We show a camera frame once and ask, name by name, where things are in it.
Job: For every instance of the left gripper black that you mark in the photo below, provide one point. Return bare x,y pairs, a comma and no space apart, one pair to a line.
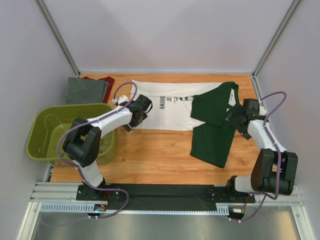
128,128

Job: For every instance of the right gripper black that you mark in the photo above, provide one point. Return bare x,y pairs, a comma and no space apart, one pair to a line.
238,114

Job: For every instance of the white and green t-shirt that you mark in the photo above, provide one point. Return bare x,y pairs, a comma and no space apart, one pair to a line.
201,108

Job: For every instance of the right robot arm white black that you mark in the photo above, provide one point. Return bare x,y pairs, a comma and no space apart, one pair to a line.
274,171

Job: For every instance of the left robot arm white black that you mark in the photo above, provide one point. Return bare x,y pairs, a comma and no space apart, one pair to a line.
82,142

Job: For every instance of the folded red t-shirt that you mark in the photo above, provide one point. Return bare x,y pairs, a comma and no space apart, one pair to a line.
108,85

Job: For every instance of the folded grey t-shirt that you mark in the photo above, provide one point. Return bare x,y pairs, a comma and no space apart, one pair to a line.
85,91

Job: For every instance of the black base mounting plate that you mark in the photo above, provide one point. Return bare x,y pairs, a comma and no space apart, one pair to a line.
179,197

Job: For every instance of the green plastic basket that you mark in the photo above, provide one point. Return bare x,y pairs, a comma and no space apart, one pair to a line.
51,123

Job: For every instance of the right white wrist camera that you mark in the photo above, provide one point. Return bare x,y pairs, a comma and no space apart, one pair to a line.
262,110

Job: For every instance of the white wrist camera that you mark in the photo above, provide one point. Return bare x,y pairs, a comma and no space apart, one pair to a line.
123,99
262,110

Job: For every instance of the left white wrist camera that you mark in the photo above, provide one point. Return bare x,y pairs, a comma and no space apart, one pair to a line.
123,99

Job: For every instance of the right aluminium frame post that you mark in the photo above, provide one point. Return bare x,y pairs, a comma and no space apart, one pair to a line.
277,35

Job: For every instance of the aluminium frame post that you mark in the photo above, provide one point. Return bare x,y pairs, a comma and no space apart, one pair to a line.
277,35
57,35

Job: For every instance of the slotted grey cable duct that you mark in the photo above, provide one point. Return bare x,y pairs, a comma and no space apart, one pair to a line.
93,208

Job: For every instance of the left aluminium frame post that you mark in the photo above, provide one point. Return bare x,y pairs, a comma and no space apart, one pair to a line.
57,35

